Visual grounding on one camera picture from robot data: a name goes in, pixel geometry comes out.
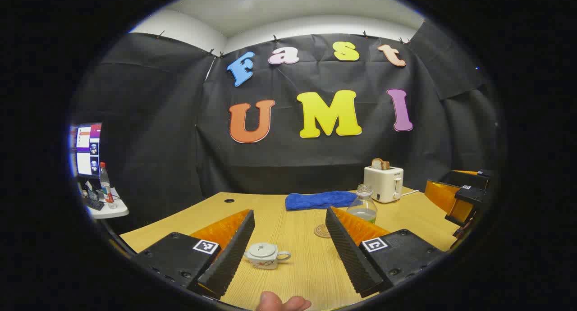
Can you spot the white teacup lid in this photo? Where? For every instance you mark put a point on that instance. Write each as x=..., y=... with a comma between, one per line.
x=261, y=249

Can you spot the toast bread slice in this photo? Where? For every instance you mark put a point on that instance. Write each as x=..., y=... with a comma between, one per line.
x=378, y=164

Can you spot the red-cap plastic bottle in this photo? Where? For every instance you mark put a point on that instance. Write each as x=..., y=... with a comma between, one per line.
x=106, y=185

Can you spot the computer monitor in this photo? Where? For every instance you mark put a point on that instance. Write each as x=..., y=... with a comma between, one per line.
x=86, y=148

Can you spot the black backdrop cloth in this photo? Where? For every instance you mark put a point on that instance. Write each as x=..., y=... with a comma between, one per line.
x=180, y=144

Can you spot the blue towel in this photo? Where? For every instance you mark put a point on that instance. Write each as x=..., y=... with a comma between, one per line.
x=315, y=200

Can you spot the clear green-label water bottle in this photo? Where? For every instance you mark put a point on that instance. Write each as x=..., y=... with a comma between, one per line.
x=364, y=209

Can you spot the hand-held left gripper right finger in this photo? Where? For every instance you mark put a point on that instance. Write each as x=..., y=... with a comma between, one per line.
x=347, y=252

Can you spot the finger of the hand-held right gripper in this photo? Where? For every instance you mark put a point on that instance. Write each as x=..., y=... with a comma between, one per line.
x=473, y=178
x=471, y=194

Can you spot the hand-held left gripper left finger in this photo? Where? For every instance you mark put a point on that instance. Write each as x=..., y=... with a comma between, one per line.
x=230, y=257

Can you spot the black keyboard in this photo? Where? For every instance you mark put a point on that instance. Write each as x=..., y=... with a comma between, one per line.
x=94, y=204

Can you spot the white toaster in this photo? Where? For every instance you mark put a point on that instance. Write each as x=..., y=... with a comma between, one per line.
x=381, y=182

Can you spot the white ceramic teacup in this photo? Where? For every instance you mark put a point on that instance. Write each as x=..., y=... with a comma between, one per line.
x=263, y=263

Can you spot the white side table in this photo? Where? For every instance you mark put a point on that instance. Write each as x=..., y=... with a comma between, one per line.
x=110, y=209

